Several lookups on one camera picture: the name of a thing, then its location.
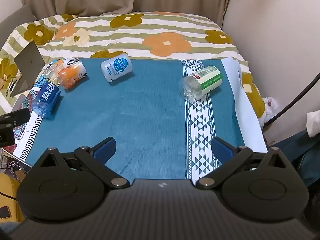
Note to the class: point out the grey headboard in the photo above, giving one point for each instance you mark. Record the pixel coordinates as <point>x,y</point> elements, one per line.
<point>15,20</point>

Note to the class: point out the orange printed clear cup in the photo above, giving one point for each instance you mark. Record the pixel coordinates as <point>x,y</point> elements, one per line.
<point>71,75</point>

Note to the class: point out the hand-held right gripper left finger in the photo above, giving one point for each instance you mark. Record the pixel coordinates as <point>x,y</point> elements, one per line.
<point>108,148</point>

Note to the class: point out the white board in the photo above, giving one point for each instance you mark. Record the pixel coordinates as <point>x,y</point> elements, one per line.
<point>247,120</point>

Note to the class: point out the white cup blue label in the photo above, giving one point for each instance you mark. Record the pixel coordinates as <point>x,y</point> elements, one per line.
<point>117,66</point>

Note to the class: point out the person's leg in jeans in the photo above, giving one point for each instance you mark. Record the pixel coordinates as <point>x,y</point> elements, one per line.
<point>303,155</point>

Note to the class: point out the white cloth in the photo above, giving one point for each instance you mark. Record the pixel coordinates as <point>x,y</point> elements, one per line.
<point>313,124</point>

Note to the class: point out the grey open laptop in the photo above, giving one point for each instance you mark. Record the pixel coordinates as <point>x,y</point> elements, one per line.
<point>27,62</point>

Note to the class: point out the white plastic bag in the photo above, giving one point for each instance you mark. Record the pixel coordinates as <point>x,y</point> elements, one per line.
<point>269,108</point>

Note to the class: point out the patterned cloth with key border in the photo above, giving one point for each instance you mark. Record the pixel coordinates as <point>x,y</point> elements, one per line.
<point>26,132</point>

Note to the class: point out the blue tablecloth with triangle stripe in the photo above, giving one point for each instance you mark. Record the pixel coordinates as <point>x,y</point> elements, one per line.
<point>140,120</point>

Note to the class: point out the clear cup green label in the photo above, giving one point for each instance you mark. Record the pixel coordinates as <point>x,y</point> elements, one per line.
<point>203,82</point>

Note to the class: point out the yellow bag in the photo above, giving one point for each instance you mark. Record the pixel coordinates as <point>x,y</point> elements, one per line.
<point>8,197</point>

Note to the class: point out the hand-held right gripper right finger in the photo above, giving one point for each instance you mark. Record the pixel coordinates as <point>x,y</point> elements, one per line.
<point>222,150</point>

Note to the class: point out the floral striped blanket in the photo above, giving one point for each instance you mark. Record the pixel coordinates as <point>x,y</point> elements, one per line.
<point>155,35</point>

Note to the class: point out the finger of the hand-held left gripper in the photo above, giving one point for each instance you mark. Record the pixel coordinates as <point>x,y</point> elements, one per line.
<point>20,116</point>

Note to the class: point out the blue label clear cup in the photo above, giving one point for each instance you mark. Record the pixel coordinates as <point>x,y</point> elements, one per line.
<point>47,97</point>

